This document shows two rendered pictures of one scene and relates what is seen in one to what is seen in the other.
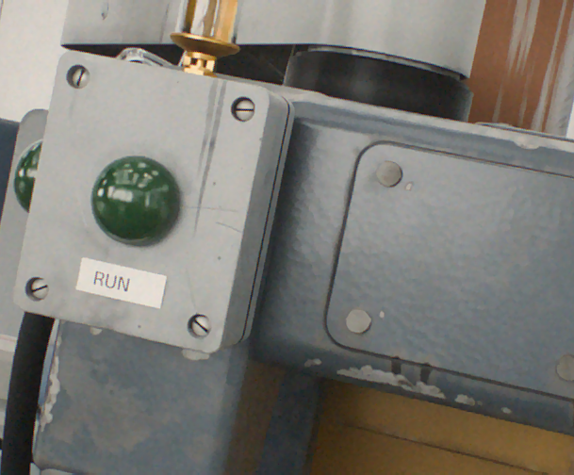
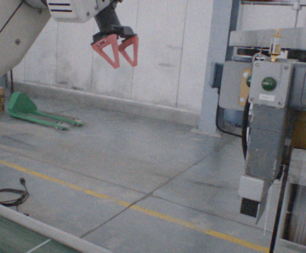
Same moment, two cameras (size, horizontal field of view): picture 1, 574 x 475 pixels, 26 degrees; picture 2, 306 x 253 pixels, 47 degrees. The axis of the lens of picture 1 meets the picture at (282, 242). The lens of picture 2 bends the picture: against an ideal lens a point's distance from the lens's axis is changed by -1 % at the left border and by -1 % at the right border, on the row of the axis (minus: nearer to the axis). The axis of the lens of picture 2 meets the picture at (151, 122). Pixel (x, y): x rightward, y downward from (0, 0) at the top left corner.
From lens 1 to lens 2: 36 cm
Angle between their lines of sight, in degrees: 19
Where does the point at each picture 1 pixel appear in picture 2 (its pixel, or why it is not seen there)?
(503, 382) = not seen: outside the picture
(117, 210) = (266, 86)
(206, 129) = (280, 71)
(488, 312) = not seen: outside the picture
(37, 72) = (195, 38)
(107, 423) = (262, 120)
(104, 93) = (262, 67)
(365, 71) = (303, 53)
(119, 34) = (245, 44)
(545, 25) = not seen: outside the picture
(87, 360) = (258, 110)
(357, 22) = (302, 44)
